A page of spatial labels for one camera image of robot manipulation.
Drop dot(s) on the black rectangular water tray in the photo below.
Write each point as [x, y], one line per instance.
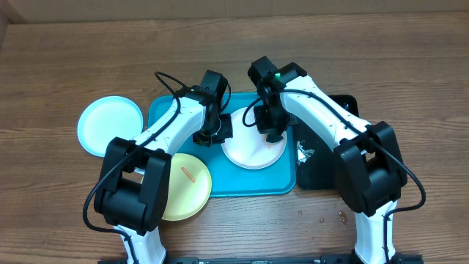
[314, 169]

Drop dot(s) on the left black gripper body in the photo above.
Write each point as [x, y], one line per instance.
[215, 133]

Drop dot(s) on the green dish sponge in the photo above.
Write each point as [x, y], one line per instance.
[273, 138]

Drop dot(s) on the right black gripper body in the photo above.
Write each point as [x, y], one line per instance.
[274, 119]

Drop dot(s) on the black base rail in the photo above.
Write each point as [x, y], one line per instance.
[324, 259]

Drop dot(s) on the white round plate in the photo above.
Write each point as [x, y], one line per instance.
[248, 148]

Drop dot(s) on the yellow round plate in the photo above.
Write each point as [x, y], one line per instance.
[190, 187]

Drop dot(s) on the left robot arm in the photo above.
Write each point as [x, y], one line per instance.
[133, 188]

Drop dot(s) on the light blue round plate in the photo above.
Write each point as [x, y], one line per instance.
[105, 119]

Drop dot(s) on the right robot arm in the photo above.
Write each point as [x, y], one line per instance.
[368, 169]

